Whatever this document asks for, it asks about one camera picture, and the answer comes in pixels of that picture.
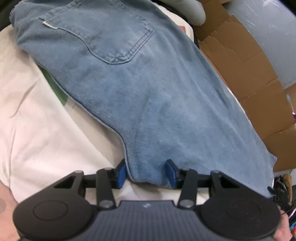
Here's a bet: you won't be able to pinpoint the leopard print cloth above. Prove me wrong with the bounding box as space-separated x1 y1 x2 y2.
268 176 292 211

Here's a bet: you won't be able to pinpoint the flattened cardboard box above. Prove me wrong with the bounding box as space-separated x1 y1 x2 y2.
193 0 296 173

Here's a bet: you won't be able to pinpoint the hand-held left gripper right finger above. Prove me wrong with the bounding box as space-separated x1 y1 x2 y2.
165 159 241 209

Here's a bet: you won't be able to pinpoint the grey upholstered panel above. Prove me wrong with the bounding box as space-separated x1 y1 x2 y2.
223 0 296 90

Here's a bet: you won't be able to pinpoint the teal printed cloth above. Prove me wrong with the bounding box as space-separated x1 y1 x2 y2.
288 218 296 237

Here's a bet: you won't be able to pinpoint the blue denim drawstring pants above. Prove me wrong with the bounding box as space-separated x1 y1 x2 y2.
10 0 278 200

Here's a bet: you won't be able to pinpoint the cream bear print bedsheet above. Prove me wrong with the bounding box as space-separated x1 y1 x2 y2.
0 0 259 241

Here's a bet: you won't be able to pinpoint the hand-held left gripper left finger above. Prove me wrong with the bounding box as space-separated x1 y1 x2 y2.
53 159 126 209

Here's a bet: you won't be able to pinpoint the grey neck pillow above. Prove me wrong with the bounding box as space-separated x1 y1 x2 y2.
159 0 206 26

